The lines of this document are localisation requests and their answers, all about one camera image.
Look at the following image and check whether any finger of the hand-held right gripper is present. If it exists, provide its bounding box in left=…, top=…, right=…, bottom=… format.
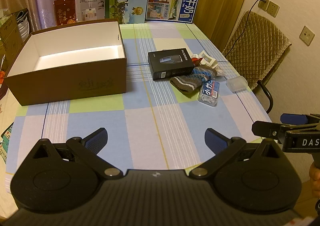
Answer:
left=280, top=113, right=320, bottom=124
left=251, top=120, right=320, bottom=144

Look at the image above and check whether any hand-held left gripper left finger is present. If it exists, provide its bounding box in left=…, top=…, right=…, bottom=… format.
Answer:
left=27, top=128, right=123, bottom=180

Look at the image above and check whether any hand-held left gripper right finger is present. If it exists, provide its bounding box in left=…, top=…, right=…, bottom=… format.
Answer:
left=189, top=128, right=285, bottom=180

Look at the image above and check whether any blue label cotton swab box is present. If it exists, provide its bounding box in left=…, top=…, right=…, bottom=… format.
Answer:
left=197, top=80, right=221, bottom=107

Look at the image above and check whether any clear plastic case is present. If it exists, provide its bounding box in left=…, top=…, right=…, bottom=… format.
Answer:
left=226, top=76, right=249, bottom=94

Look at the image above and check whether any brown cardboard box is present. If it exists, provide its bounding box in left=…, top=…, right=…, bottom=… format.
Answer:
left=4, top=19, right=127, bottom=107

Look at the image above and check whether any striped knit sock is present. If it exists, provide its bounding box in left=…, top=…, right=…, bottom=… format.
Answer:
left=170, top=66, right=218, bottom=95

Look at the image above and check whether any black product box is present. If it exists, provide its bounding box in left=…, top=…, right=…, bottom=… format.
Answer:
left=147, top=48, right=195, bottom=81

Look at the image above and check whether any person's right hand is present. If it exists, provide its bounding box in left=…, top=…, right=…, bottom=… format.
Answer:
left=309, top=163, right=320, bottom=184

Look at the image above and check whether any quilted chair cover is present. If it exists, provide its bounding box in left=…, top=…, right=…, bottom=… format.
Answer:
left=222, top=11, right=292, bottom=90

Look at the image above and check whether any colourful printed paper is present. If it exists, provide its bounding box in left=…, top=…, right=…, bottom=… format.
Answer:
left=0, top=122, right=15, bottom=164

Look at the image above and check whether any cream floral cloth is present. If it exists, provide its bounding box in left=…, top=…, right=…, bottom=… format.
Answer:
left=0, top=84, right=19, bottom=141

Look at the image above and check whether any red gift box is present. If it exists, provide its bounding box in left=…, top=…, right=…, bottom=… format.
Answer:
left=53, top=0, right=76, bottom=26

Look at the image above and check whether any plain cardboard carton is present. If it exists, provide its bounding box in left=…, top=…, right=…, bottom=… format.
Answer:
left=0, top=14, right=24, bottom=72

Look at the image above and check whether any white humidifier box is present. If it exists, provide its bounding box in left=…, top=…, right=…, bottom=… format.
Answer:
left=75, top=0, right=105, bottom=22

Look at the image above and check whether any white striped bag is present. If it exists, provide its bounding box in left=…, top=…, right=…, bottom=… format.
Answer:
left=15, top=8, right=32, bottom=42

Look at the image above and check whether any blue milk carton box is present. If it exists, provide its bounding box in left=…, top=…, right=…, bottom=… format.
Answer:
left=146, top=0, right=201, bottom=25

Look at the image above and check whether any black chair frame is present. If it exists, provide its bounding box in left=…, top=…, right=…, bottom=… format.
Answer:
left=251, top=82, right=273, bottom=114

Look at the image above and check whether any black power cable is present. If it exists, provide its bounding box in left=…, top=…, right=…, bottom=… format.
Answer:
left=222, top=0, right=263, bottom=57

